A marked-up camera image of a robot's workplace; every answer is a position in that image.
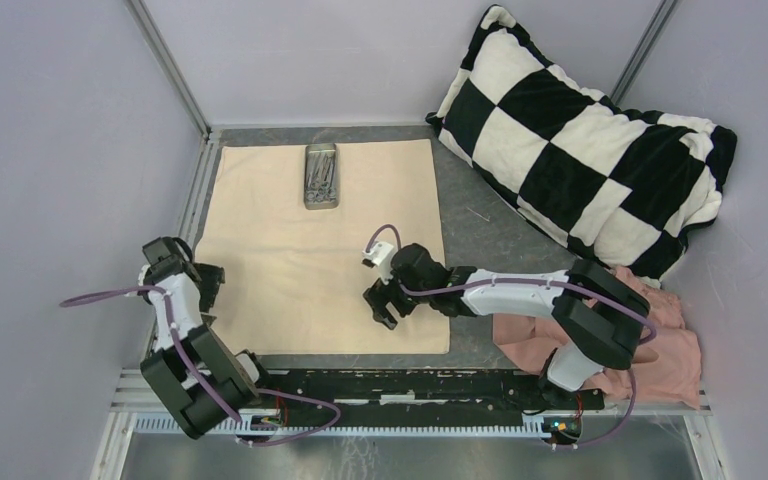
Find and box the black white checkered pillow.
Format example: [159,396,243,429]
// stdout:
[427,5,738,282]

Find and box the pink crumpled cloth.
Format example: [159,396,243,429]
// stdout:
[492,267,702,409]

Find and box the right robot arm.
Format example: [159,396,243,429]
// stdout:
[362,241,657,408]

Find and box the metal instrument tray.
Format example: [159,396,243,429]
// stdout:
[303,143,339,210]

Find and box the beige cloth wrap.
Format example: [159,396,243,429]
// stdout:
[195,139,450,355]

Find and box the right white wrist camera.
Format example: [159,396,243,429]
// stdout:
[362,241,397,271]

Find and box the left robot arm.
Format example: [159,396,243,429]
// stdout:
[140,236,274,439]

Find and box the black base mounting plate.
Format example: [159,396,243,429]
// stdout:
[258,369,605,429]

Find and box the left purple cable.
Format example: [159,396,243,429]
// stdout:
[59,286,343,448]

